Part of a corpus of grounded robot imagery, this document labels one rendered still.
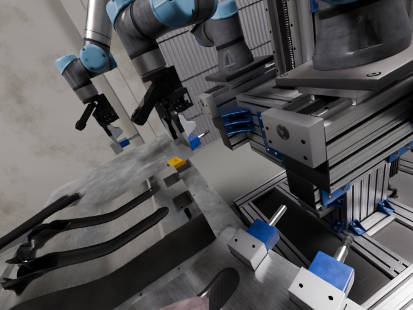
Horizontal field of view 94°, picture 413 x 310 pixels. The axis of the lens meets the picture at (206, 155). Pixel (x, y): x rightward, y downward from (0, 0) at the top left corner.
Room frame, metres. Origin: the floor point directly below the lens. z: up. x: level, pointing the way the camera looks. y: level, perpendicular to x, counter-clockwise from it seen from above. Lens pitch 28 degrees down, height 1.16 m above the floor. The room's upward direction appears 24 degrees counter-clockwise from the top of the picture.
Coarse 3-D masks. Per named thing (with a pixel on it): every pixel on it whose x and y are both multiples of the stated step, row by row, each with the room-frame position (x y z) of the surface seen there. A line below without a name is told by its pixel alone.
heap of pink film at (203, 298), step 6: (186, 300) 0.16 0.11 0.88; (192, 300) 0.16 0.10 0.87; (198, 300) 0.16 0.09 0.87; (204, 300) 0.16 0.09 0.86; (168, 306) 0.15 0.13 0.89; (174, 306) 0.15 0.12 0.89; (180, 306) 0.15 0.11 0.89; (186, 306) 0.15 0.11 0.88; (192, 306) 0.14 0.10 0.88; (198, 306) 0.15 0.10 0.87; (204, 306) 0.15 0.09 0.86
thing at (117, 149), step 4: (136, 136) 0.89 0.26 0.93; (116, 140) 0.85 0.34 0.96; (120, 140) 0.87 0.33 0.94; (124, 140) 0.85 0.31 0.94; (128, 140) 0.87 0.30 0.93; (112, 144) 0.83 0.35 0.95; (120, 144) 0.84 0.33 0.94; (124, 144) 0.85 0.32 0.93; (128, 144) 0.85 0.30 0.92; (112, 148) 0.83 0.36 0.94; (116, 148) 0.83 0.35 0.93; (120, 148) 0.84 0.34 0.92; (116, 152) 0.83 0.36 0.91; (120, 152) 0.83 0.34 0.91
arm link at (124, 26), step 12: (120, 0) 0.51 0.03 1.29; (132, 0) 0.52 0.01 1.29; (108, 12) 0.53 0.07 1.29; (120, 12) 0.51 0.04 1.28; (120, 24) 0.51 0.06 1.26; (132, 24) 0.49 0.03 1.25; (120, 36) 0.53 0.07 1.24; (132, 36) 0.51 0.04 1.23; (132, 48) 0.51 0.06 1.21; (144, 48) 0.51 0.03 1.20; (156, 48) 0.53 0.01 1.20
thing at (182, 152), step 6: (204, 132) 0.57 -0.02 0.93; (192, 138) 0.54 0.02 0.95; (198, 138) 0.54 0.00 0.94; (174, 144) 0.53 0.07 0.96; (180, 144) 0.51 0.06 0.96; (192, 144) 0.53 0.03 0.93; (198, 144) 0.54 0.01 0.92; (174, 150) 0.54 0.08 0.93; (180, 150) 0.51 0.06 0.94; (186, 150) 0.51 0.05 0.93; (180, 156) 0.52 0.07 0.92; (186, 156) 0.51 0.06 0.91
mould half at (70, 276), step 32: (128, 192) 0.51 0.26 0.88; (160, 192) 0.43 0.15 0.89; (128, 224) 0.36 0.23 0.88; (160, 224) 0.31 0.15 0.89; (192, 224) 0.29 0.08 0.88; (32, 256) 0.33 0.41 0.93; (128, 256) 0.27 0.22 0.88; (160, 256) 0.27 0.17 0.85; (32, 288) 0.25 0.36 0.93; (64, 288) 0.24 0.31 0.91; (96, 288) 0.24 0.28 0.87; (128, 288) 0.25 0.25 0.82
